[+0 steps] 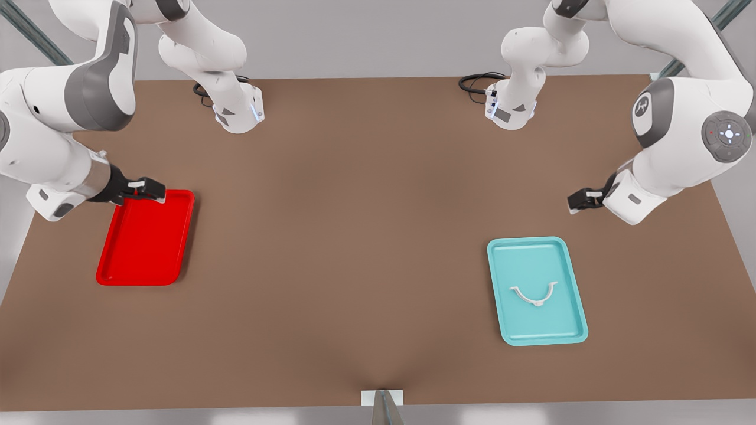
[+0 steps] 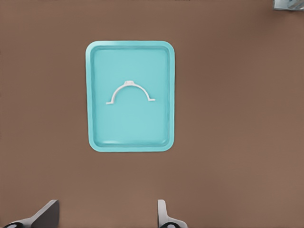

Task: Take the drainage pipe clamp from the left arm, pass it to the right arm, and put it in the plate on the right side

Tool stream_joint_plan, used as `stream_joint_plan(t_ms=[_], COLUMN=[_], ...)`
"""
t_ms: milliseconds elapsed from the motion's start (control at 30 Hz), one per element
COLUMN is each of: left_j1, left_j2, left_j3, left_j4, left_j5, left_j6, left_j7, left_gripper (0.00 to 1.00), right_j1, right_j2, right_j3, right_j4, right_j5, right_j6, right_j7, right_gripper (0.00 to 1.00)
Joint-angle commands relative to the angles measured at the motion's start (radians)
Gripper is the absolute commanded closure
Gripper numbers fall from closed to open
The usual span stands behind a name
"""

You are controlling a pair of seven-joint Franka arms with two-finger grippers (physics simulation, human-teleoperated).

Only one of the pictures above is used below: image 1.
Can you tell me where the white curved pipe clamp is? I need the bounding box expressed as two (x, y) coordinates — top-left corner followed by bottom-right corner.
(510, 281), (559, 309)

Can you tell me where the red rectangular tray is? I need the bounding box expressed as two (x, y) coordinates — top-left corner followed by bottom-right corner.
(96, 189), (195, 286)

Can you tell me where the teal rectangular tray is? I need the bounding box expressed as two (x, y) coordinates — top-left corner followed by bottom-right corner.
(487, 237), (589, 346)

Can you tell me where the black cable loop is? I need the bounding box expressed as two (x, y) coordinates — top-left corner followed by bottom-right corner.
(193, 75), (252, 108)
(458, 72), (509, 105)

